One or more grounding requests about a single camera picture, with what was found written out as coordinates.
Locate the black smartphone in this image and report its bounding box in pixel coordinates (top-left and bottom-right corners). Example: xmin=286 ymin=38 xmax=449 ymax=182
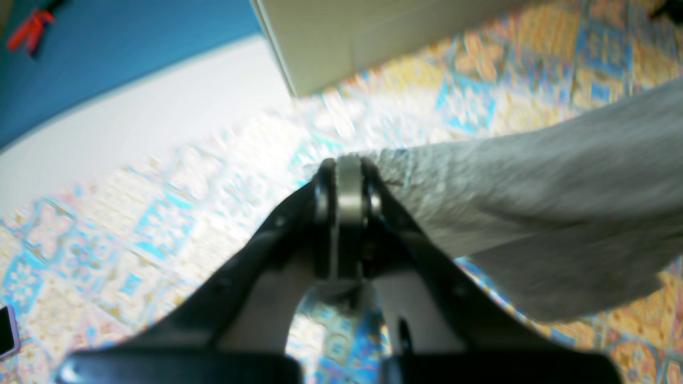
xmin=0 ymin=305 xmax=20 ymax=360

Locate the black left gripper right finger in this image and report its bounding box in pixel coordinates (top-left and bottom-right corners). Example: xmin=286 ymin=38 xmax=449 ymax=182
xmin=341 ymin=157 xmax=621 ymax=383

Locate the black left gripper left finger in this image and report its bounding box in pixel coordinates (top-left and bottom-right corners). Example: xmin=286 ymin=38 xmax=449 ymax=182
xmin=56 ymin=157 xmax=352 ymax=383

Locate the red black clamp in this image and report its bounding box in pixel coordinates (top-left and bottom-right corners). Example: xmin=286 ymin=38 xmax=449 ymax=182
xmin=5 ymin=1 xmax=69 ymax=58

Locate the grey t-shirt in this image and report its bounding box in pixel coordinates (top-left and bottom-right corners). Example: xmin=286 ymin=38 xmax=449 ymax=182
xmin=352 ymin=79 xmax=682 ymax=322

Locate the patterned tablecloth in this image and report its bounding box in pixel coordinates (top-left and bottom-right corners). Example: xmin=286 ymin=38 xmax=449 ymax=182
xmin=2 ymin=1 xmax=681 ymax=383

